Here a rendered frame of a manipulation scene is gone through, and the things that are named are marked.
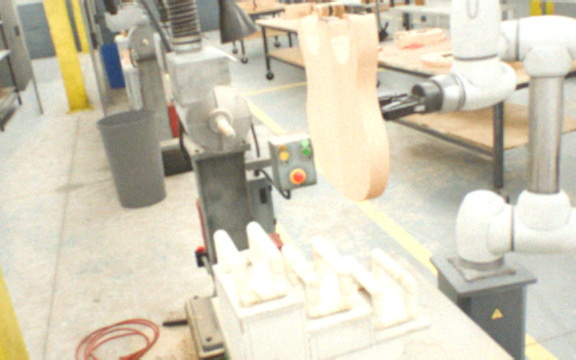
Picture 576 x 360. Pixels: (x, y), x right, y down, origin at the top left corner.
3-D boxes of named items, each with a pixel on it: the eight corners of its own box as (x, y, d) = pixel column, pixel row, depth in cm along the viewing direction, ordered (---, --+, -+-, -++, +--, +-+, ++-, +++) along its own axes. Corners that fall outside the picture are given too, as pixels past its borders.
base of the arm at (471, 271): (488, 246, 229) (488, 232, 227) (517, 274, 208) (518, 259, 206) (441, 254, 227) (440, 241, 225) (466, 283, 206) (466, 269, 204)
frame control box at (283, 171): (255, 190, 268) (246, 133, 259) (301, 180, 272) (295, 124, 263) (269, 209, 245) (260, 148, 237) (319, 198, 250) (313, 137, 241)
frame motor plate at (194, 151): (181, 139, 274) (180, 131, 272) (234, 129, 279) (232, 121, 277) (193, 162, 241) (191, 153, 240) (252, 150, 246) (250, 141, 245)
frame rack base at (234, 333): (220, 324, 160) (210, 266, 154) (275, 308, 164) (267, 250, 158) (250, 385, 136) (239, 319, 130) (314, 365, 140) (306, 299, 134)
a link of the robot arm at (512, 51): (470, 26, 186) (518, 23, 181) (475, 17, 202) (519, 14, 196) (471, 69, 191) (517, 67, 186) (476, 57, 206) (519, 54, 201)
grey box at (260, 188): (248, 225, 284) (230, 110, 265) (270, 220, 286) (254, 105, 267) (255, 237, 270) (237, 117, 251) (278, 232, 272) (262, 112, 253)
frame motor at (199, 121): (180, 136, 269) (169, 77, 260) (239, 124, 274) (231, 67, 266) (193, 161, 232) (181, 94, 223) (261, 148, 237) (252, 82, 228)
